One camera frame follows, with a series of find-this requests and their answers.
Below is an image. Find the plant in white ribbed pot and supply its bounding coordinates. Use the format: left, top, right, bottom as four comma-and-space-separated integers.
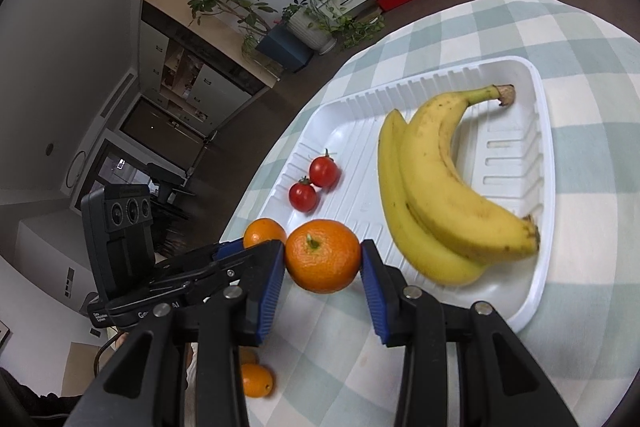
282, 4, 338, 55

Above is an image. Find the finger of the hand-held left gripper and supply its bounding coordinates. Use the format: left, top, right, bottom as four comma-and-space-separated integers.
105, 264, 248, 310
150, 238, 266, 280

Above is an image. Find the black cable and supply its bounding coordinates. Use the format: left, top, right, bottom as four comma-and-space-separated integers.
91, 332, 126, 379

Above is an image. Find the red cherry tomato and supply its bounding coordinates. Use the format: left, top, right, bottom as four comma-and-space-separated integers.
289, 177, 318, 212
309, 149, 337, 188

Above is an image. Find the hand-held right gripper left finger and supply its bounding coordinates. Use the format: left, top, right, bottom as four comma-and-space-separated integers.
64, 239, 287, 427

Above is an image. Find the white plastic tray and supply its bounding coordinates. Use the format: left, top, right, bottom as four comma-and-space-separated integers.
248, 55, 556, 335

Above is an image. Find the tall plant in blue pot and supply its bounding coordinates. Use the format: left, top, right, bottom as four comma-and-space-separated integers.
187, 0, 313, 72

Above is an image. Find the wall storage cabinet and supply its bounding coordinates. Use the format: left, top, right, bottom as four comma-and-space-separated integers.
135, 0, 281, 138

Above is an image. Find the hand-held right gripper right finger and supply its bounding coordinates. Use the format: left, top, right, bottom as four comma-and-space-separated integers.
360, 238, 577, 427

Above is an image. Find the small orange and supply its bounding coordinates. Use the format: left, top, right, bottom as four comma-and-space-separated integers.
243, 218, 288, 249

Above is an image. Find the large orange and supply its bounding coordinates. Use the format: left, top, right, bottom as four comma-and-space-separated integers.
284, 219, 362, 294

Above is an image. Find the brown door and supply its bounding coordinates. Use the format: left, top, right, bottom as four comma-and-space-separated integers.
117, 96, 211, 152

